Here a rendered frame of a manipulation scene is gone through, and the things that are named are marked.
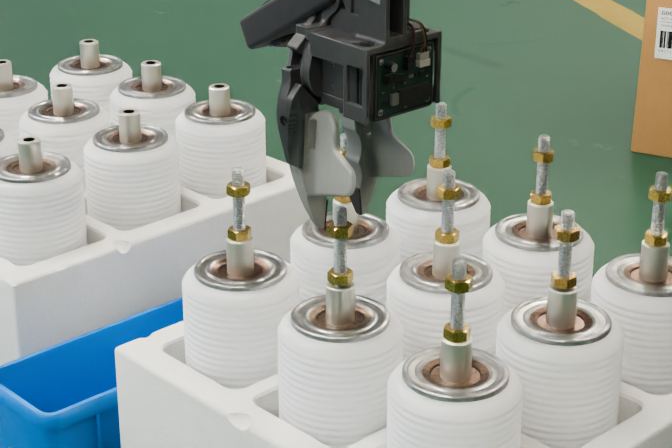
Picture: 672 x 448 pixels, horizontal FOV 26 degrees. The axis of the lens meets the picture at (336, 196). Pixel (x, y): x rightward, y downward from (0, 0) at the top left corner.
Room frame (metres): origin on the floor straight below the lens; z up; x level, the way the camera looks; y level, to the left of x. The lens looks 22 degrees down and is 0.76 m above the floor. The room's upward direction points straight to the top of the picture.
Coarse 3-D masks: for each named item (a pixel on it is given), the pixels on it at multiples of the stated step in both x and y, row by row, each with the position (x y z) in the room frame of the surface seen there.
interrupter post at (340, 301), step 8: (328, 288) 0.98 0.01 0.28; (336, 288) 0.98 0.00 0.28; (344, 288) 0.98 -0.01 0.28; (352, 288) 0.98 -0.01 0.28; (328, 296) 0.98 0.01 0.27; (336, 296) 0.98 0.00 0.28; (344, 296) 0.98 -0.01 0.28; (352, 296) 0.98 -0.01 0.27; (328, 304) 0.98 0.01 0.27; (336, 304) 0.98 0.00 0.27; (344, 304) 0.98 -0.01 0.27; (352, 304) 0.98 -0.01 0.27; (328, 312) 0.98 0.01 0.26; (336, 312) 0.98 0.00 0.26; (344, 312) 0.98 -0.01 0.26; (352, 312) 0.98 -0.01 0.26; (328, 320) 0.98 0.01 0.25; (336, 320) 0.98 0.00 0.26; (344, 320) 0.98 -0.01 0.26; (352, 320) 0.98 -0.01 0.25
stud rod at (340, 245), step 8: (336, 208) 0.99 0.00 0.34; (344, 208) 0.99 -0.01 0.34; (336, 216) 0.98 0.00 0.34; (344, 216) 0.98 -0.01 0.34; (336, 224) 0.98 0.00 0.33; (344, 224) 0.98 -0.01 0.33; (336, 240) 0.98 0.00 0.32; (344, 240) 0.98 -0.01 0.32; (336, 248) 0.98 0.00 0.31; (344, 248) 0.98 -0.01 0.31; (336, 256) 0.98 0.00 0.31; (344, 256) 0.98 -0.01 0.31; (336, 264) 0.98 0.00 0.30; (344, 264) 0.98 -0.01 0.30; (336, 272) 0.98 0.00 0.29; (344, 272) 0.98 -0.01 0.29
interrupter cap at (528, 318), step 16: (528, 304) 1.01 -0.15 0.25; (544, 304) 1.01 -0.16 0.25; (592, 304) 1.00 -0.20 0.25; (512, 320) 0.98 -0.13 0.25; (528, 320) 0.98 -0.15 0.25; (544, 320) 0.99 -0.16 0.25; (576, 320) 0.99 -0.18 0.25; (592, 320) 0.98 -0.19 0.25; (608, 320) 0.98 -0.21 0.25; (528, 336) 0.96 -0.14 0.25; (544, 336) 0.95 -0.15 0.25; (560, 336) 0.95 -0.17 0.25; (576, 336) 0.95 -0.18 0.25; (592, 336) 0.95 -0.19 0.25
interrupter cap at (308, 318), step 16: (304, 304) 1.01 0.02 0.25; (320, 304) 1.01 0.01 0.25; (368, 304) 1.01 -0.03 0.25; (304, 320) 0.98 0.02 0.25; (320, 320) 0.99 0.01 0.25; (368, 320) 0.98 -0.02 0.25; (384, 320) 0.98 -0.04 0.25; (320, 336) 0.95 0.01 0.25; (336, 336) 0.95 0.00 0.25; (352, 336) 0.95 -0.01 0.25; (368, 336) 0.96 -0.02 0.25
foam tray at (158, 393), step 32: (128, 352) 1.07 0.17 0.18; (160, 352) 1.07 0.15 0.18; (128, 384) 1.06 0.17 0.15; (160, 384) 1.03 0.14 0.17; (192, 384) 1.01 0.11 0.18; (256, 384) 1.01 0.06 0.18; (128, 416) 1.06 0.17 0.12; (160, 416) 1.03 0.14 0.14; (192, 416) 1.00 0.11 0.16; (224, 416) 0.97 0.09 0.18; (256, 416) 0.96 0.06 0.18; (640, 416) 0.96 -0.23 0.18
